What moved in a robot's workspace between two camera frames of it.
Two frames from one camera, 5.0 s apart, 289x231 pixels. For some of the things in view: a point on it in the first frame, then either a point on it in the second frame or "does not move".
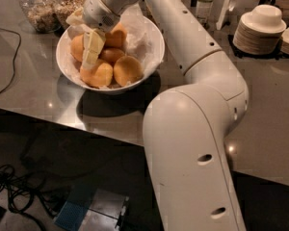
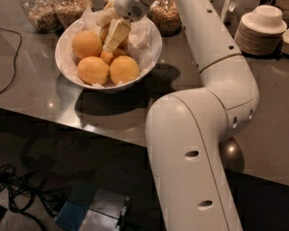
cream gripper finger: (76, 18) to (107, 15)
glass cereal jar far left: (37, 3) does not move
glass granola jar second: (65, 2) does not move
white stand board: (225, 5) does not move
